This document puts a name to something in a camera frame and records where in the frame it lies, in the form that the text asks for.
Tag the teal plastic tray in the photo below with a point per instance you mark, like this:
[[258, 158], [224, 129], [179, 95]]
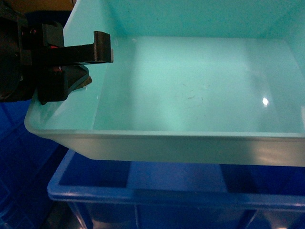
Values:
[[199, 81]]

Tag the blue stacked crates at left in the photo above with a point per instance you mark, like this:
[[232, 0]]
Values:
[[27, 163]]

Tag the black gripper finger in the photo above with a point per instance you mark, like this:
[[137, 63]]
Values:
[[99, 51]]

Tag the large blue plastic bin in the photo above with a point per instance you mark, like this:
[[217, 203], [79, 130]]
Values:
[[149, 195]]

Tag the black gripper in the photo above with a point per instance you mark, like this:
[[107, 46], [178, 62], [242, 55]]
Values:
[[18, 83]]

